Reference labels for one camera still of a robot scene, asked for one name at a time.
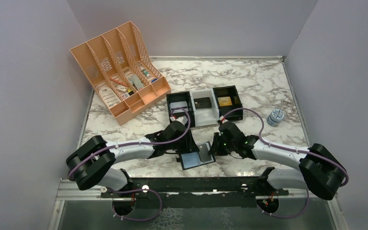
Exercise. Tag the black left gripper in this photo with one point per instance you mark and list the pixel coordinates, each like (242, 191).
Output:
(189, 145)

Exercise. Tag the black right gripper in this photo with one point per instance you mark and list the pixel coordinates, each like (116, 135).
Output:
(215, 149)

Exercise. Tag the black leather card holder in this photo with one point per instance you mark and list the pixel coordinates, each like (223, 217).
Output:
(190, 160)

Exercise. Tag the silver grey credit card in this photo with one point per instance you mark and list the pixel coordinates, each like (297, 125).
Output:
(181, 104)

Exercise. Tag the black VIP credit card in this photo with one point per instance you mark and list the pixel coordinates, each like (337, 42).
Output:
(204, 102)

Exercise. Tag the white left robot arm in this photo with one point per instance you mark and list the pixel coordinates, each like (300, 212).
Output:
(90, 164)

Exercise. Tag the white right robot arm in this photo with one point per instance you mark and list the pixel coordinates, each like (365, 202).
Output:
(312, 168)

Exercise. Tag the white middle card bin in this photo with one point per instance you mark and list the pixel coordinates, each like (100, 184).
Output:
(205, 116)

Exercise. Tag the black left card bin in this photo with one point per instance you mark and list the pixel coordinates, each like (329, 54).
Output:
(177, 97)

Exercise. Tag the black card bin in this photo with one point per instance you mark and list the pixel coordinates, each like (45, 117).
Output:
(177, 97)
(232, 92)

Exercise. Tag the gold credit card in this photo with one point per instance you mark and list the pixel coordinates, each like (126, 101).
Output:
(224, 101)

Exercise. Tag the black right card bin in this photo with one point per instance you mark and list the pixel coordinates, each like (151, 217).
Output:
(232, 92)

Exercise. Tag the white patterned card stack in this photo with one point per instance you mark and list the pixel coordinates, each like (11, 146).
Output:
(109, 96)

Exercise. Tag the small blue white jar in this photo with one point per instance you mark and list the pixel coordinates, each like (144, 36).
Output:
(275, 117)

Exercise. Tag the grey flat eraser block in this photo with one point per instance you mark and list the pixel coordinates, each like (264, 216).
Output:
(137, 82)

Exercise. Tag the green white battery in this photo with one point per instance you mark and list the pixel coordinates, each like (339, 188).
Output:
(146, 73)

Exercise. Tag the peach plastic file organizer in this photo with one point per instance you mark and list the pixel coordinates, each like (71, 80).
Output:
(118, 54)

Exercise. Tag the red pen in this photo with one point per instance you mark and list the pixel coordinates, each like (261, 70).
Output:
(119, 82)

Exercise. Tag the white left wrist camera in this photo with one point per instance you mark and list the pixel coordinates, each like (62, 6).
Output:
(182, 119)

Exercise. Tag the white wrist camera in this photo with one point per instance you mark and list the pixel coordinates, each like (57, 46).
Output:
(182, 119)
(221, 120)

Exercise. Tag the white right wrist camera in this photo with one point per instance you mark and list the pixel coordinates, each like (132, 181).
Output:
(221, 120)

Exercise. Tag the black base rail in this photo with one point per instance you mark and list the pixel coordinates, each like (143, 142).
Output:
(194, 192)

